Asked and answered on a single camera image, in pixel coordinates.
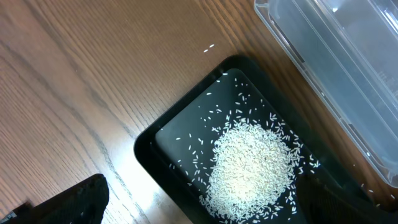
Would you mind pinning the clear plastic bin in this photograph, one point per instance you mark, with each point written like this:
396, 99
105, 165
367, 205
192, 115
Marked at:
347, 51

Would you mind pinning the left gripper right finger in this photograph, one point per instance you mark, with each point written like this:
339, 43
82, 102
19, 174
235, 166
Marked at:
322, 203

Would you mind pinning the pile of white rice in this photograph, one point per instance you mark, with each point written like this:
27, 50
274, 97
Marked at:
236, 153

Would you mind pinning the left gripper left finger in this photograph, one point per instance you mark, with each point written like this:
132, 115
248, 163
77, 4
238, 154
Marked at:
84, 203

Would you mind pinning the black waste tray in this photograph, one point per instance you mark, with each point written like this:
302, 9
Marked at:
155, 160

